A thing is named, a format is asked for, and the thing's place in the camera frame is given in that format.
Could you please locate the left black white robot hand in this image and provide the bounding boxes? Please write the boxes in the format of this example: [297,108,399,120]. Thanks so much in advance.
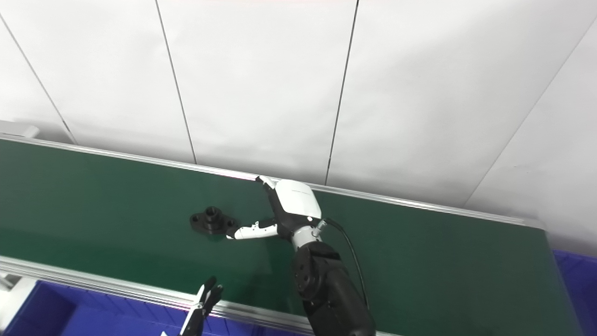
[161,276,223,336]

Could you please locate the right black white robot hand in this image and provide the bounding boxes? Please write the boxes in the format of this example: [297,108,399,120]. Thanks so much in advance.
[226,175,323,241]

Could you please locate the black flanged metal part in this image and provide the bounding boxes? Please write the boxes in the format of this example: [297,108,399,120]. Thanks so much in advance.
[190,206,239,235]

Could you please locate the green conveyor belt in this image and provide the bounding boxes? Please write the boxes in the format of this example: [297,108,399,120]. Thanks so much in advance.
[0,139,584,336]
[0,135,544,336]

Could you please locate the wide blue plastic bin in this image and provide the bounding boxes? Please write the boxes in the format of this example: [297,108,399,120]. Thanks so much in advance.
[2,279,306,336]

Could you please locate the long blue plastic bin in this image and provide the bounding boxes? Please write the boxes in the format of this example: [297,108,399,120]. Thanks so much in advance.
[553,250,597,336]

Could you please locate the white box housing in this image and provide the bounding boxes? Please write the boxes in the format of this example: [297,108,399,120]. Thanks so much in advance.
[0,120,41,140]

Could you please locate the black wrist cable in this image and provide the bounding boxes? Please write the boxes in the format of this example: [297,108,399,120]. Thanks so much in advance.
[321,217,370,309]

